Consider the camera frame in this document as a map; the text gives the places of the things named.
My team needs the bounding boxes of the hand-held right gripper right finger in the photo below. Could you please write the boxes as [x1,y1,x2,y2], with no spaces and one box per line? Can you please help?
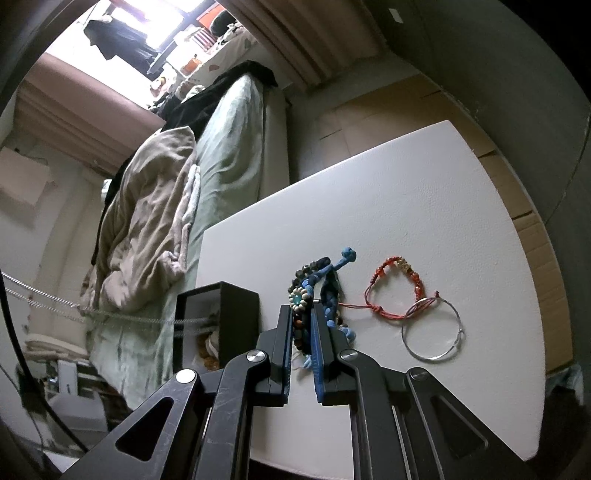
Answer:
[311,302,539,480]

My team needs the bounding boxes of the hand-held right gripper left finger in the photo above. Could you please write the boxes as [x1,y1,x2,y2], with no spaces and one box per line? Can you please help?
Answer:
[59,304,295,480]

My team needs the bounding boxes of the blue braided cord bracelet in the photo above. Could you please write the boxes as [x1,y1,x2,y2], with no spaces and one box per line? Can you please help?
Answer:
[302,246,360,346]

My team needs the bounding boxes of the dark beaded bracelet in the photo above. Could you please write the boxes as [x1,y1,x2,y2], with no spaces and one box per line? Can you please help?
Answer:
[287,257,345,370]

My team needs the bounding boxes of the black jewelry box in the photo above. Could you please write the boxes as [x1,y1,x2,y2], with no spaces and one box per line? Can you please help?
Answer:
[173,281,261,371]

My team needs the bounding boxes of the silver chain necklace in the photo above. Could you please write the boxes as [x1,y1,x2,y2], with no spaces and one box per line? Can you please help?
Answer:
[0,271,218,335]

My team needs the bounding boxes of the white foam board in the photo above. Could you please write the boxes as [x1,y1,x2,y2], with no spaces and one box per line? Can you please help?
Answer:
[196,120,547,478]

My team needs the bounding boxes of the green bed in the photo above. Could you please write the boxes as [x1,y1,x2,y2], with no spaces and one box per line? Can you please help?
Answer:
[85,74,291,411]

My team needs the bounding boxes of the beige blanket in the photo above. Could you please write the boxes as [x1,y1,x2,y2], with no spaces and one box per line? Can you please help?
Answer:
[79,126,202,317]

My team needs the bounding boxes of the black clothing pile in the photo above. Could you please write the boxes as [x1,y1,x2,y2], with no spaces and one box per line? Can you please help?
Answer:
[159,60,279,132]

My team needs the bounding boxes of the beige curtain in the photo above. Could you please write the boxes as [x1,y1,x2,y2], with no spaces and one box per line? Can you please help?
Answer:
[222,0,382,90]

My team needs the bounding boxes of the hanging dark garment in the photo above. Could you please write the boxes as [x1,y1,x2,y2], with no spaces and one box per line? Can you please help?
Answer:
[83,19,160,70]

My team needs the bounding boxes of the red cord beaded bracelet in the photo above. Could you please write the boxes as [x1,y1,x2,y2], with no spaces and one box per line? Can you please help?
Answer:
[339,258,441,325]

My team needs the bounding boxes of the silver wire bangle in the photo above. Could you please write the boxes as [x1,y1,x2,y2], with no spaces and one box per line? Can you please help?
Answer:
[401,298,466,361]

